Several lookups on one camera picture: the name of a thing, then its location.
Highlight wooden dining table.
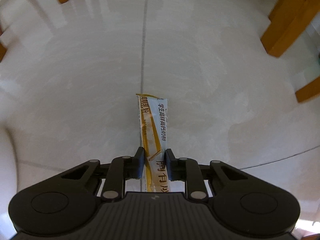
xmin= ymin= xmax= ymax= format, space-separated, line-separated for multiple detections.
xmin=260 ymin=0 xmax=319 ymax=57

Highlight wooden chair at right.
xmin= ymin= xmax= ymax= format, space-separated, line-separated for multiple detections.
xmin=295 ymin=77 xmax=320 ymax=103

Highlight milk powder stick sachet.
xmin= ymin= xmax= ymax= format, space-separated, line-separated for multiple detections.
xmin=137 ymin=94 xmax=170 ymax=193

